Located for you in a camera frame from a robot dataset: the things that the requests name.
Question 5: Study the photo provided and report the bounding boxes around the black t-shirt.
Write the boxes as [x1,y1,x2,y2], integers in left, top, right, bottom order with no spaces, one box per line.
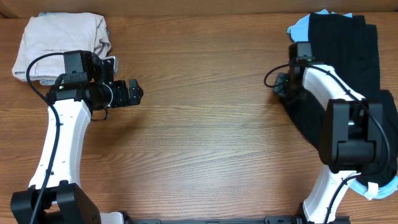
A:
[278,12,398,187]

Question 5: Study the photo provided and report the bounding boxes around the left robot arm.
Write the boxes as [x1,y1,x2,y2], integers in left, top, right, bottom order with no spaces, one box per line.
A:
[11,50,144,224]

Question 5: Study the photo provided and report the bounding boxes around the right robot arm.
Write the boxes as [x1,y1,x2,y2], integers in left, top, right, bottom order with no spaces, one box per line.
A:
[265,42,390,223]

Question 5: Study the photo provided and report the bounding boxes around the light blue printed t-shirt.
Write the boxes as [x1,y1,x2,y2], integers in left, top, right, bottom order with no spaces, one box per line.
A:
[287,9,353,43]

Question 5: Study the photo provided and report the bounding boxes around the folded beige pants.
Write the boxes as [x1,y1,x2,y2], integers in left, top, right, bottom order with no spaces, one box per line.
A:
[12,12,111,82]

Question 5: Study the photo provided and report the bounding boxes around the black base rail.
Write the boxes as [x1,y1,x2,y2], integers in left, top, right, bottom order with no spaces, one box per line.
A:
[128,216,302,224]

